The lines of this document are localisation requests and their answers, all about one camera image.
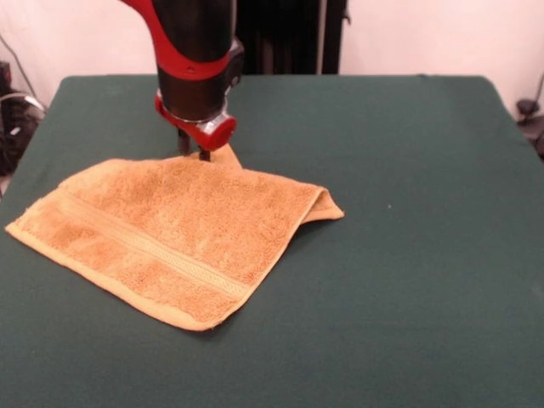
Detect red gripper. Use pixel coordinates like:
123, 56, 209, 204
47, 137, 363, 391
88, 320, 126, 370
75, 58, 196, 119
153, 93, 238, 163

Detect dark green table cloth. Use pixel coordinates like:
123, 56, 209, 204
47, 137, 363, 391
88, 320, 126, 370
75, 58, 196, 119
0, 75, 544, 408

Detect black equipment with cables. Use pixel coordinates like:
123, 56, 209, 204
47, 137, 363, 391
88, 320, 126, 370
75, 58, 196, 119
0, 61, 46, 176

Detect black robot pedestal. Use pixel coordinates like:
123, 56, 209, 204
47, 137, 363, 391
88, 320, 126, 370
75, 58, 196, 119
233, 0, 354, 77

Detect orange terry towel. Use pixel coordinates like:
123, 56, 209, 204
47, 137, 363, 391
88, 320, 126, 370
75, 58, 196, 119
3, 143, 346, 332

